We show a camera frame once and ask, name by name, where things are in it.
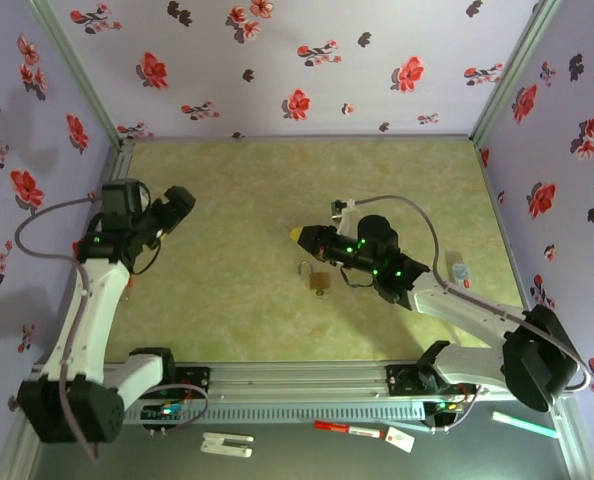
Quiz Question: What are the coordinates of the brass padlock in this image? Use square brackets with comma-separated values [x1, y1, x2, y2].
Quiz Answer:
[298, 259, 333, 292]

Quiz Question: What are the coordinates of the clear plastic package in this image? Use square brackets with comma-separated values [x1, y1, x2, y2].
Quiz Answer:
[444, 249, 473, 291]

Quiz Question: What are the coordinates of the small circuit board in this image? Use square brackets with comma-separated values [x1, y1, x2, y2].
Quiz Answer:
[141, 402, 188, 424]
[424, 399, 466, 416]

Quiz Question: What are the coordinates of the red marker pen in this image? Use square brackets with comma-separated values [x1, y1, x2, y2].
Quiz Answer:
[314, 419, 384, 439]

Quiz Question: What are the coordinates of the white card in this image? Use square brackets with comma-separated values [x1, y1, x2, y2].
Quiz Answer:
[382, 425, 417, 454]

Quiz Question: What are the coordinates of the white plastic clip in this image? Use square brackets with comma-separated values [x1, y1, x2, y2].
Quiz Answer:
[200, 432, 255, 459]

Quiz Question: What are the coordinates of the white teal strip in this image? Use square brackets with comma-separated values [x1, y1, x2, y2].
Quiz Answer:
[491, 410, 558, 441]

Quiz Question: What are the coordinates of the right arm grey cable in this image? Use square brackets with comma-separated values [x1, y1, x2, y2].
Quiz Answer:
[351, 194, 593, 434]

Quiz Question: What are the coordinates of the aluminium side frame rail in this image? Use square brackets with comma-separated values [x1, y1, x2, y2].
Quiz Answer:
[0, 139, 137, 480]
[474, 139, 594, 480]

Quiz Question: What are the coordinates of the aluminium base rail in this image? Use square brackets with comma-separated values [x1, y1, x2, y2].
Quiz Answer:
[31, 362, 573, 401]

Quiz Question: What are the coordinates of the aluminium frame post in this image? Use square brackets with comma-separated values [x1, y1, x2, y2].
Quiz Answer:
[469, 0, 563, 146]
[26, 0, 128, 149]

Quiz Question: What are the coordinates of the grey slotted cable duct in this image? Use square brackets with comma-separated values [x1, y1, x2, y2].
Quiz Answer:
[124, 402, 426, 425]

